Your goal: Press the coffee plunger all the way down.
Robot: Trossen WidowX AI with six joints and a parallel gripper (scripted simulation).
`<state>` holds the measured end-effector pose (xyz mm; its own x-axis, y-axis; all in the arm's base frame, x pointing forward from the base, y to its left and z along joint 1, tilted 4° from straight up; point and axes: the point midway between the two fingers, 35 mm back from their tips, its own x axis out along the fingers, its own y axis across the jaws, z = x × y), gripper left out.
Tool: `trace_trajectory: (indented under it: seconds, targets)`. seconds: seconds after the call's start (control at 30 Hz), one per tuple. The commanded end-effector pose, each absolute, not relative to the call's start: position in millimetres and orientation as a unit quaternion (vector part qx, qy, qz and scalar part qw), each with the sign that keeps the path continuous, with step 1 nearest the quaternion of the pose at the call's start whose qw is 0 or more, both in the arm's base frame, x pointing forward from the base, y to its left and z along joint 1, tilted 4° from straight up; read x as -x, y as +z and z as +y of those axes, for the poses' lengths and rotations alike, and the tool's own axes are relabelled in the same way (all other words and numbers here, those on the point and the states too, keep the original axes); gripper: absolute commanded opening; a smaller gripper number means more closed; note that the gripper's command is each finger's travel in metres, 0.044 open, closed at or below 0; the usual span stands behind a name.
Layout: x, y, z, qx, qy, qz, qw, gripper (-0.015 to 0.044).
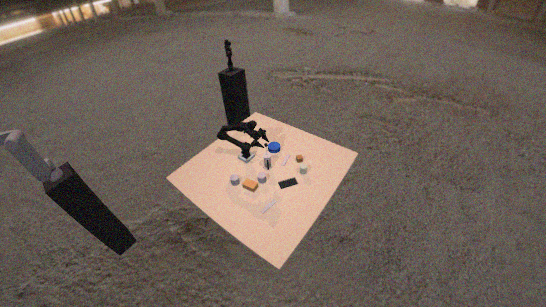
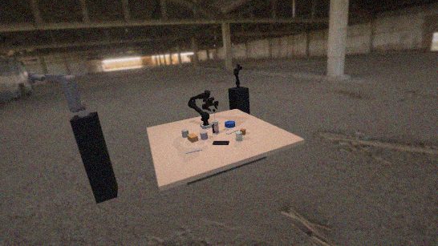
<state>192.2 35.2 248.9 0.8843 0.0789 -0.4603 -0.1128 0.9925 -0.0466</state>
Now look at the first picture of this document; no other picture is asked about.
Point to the blue cylinder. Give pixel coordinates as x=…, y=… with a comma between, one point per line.
x=274, y=147

